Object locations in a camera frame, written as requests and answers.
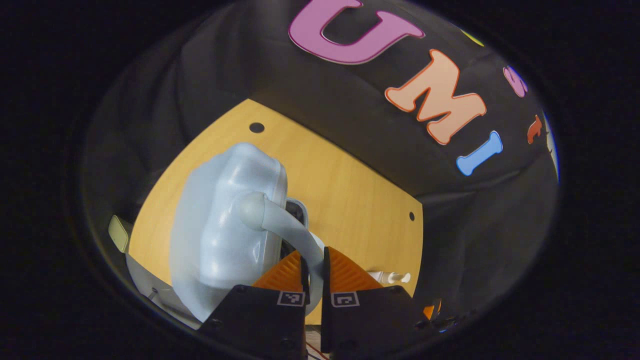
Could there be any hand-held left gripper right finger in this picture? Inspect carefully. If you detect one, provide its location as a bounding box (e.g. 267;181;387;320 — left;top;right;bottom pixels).
320;246;428;360

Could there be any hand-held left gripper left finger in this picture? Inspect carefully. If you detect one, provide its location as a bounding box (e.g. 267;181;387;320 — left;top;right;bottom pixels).
199;250;311;360

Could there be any white pump bottle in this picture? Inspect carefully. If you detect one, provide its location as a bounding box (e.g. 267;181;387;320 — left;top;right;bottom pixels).
367;270;412;286

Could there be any pale beige object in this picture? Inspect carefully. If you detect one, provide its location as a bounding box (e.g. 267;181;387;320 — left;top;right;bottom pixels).
107;215;134;254

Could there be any light blue suitcase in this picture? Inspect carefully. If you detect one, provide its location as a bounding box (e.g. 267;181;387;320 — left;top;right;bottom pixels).
169;142;327;323

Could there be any black backdrop cloth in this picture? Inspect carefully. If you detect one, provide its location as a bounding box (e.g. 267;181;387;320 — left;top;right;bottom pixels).
80;0;560;331

